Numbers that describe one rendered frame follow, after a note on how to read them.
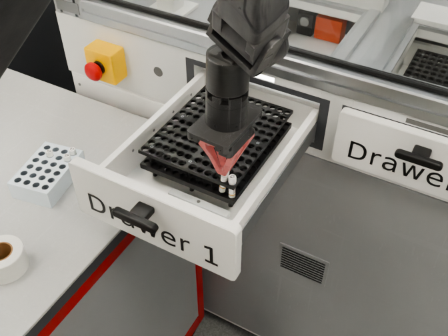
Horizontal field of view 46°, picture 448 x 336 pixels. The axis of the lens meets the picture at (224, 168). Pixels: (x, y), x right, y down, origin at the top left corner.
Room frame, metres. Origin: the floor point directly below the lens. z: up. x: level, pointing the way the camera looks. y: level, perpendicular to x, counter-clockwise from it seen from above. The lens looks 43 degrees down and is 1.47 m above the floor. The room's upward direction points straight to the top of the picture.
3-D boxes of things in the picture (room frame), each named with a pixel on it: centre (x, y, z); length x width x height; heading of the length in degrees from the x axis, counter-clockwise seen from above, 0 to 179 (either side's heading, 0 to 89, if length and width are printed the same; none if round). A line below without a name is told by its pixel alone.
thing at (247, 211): (0.72, 0.00, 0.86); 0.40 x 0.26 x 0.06; 151
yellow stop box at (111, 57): (0.96, 0.25, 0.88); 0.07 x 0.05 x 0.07; 61
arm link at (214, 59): (0.59, -0.01, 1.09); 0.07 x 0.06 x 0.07; 141
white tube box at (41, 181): (0.73, 0.33, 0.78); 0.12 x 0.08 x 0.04; 161
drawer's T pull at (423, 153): (0.64, -0.31, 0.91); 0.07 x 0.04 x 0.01; 61
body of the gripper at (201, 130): (0.59, 0.00, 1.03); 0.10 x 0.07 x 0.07; 149
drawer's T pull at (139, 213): (0.51, 0.12, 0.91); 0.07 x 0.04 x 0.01; 61
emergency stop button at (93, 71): (0.93, 0.26, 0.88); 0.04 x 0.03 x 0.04; 61
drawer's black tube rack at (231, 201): (0.71, 0.01, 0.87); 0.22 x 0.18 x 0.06; 151
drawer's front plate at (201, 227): (0.53, 0.11, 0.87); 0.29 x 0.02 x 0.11; 61
